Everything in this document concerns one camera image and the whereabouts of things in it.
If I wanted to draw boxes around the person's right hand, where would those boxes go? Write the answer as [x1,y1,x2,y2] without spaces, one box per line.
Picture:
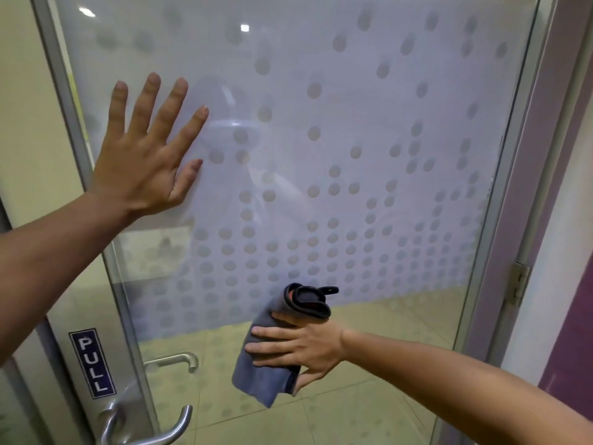
[244,311,349,397]

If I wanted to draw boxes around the person's left hand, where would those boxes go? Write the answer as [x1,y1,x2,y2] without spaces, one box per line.
[88,71,210,221]

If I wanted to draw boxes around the grey-blue microfiber cloth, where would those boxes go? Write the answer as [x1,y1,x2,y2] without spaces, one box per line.
[232,283,340,409]

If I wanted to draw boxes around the person's left forearm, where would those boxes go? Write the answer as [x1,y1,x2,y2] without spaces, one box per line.
[0,190,136,367]

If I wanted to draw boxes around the person's right forearm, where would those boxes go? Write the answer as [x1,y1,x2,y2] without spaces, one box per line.
[342,330,593,445]

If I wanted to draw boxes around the frosted dotted glass door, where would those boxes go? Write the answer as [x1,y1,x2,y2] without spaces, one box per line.
[30,0,557,445]

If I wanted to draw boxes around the blue door sign sticker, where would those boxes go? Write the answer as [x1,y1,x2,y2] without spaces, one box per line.
[69,327,117,400]

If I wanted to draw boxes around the silver door hinge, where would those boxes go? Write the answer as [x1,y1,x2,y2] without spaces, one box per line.
[507,261,532,307]

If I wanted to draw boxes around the silver door handle behind glass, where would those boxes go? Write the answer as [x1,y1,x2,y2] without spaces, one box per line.
[143,352,199,374]

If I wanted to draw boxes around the silver lever door handle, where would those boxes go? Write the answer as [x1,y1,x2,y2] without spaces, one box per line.
[98,395,194,445]

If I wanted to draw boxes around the lilac door frame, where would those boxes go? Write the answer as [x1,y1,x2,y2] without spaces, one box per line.
[456,0,593,445]

